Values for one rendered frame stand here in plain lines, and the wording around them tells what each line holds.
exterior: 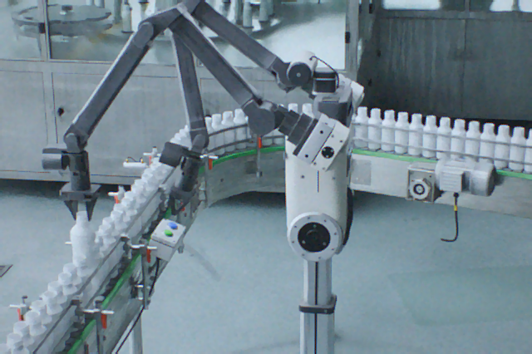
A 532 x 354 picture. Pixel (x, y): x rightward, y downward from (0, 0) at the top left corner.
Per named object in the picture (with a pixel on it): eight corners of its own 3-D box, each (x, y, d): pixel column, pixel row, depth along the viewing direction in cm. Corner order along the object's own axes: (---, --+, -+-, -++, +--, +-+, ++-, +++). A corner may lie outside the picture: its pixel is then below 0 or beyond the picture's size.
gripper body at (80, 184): (95, 199, 305) (92, 174, 302) (59, 197, 306) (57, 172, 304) (101, 190, 311) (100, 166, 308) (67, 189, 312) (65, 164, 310)
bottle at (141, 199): (145, 228, 373) (143, 183, 367) (151, 233, 368) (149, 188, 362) (128, 231, 370) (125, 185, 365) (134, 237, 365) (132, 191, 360)
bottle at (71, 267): (64, 325, 305) (61, 271, 300) (61, 316, 310) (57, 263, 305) (86, 322, 307) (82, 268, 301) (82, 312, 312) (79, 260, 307)
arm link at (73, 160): (84, 153, 301) (91, 146, 306) (60, 152, 302) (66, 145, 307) (86, 176, 303) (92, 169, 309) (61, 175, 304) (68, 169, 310)
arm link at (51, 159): (76, 134, 298) (86, 125, 306) (36, 132, 299) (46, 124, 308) (80, 175, 301) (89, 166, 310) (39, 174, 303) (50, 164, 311)
